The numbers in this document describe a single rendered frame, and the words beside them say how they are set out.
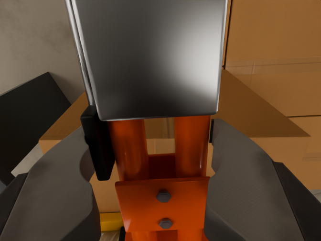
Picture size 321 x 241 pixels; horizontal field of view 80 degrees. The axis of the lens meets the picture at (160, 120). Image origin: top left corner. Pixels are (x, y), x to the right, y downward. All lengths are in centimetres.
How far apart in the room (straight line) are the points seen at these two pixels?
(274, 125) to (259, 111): 5
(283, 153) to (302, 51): 49
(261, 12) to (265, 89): 24
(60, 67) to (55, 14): 28
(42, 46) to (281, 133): 125
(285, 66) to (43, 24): 117
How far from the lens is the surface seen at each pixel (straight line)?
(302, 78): 82
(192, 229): 18
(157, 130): 30
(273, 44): 73
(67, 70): 133
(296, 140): 35
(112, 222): 39
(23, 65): 144
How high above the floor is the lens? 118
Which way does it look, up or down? 61 degrees down
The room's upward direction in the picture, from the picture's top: 178 degrees clockwise
